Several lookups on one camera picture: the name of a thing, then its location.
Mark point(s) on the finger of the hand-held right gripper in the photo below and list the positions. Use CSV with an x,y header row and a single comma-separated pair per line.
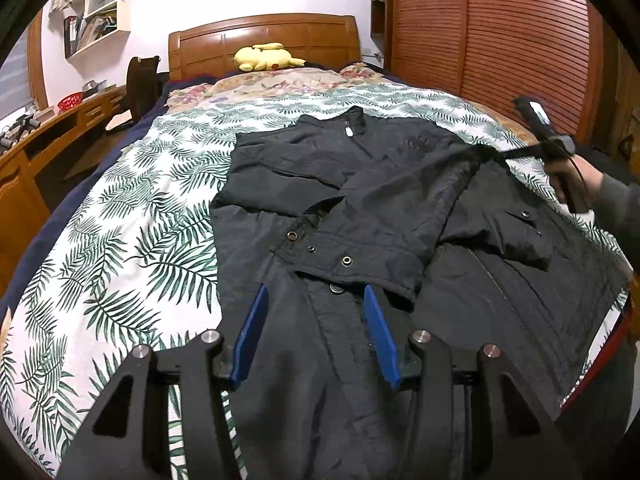
x,y
522,150
532,112

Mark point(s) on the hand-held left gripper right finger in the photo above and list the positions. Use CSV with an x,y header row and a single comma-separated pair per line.
x,y
382,335

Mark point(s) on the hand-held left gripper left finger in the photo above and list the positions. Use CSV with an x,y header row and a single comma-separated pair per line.
x,y
250,335

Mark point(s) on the black jacket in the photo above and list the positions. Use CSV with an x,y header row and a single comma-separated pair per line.
x,y
400,200

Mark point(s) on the person's right forearm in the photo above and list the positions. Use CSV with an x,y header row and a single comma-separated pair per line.
x,y
620,205

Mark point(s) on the person's right hand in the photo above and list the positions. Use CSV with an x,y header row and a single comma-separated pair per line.
x,y
590,177

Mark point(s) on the wooden door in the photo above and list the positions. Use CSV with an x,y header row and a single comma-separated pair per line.
x,y
627,110

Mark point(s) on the wooden slatted wardrobe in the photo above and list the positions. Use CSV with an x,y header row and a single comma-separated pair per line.
x,y
450,35

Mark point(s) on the navy bed sheet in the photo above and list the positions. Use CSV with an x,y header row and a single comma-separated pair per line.
x,y
55,215

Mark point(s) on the wooden bed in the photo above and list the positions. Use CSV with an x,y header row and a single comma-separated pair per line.
x,y
280,32

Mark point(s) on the wooden desk cabinet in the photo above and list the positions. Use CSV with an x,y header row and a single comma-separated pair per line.
x,y
20,200

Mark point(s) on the dark chair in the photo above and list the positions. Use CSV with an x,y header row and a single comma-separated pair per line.
x,y
140,85

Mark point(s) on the yellow plush toy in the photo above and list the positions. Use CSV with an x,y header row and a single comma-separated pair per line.
x,y
260,57

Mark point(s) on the grey object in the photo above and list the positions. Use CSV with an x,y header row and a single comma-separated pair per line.
x,y
95,88

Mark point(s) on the red basket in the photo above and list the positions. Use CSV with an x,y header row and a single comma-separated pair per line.
x,y
70,102

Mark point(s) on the black device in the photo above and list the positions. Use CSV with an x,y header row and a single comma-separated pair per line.
x,y
26,123
5,139

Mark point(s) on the grey window blind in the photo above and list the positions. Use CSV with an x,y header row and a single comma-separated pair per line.
x,y
12,85

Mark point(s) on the white wall shelf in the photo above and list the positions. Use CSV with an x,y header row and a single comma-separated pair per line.
x,y
117,20

